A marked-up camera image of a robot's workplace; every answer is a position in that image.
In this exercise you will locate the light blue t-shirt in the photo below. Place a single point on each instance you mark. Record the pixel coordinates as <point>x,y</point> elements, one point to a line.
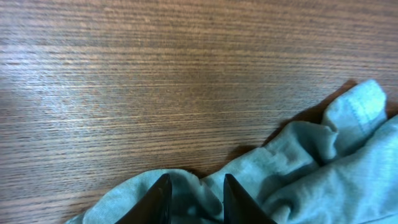
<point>342,170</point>

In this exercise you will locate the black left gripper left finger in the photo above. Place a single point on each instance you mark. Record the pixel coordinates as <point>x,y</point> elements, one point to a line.
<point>154,206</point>

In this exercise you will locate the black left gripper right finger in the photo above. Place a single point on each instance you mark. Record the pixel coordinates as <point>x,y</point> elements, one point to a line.
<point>239,206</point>

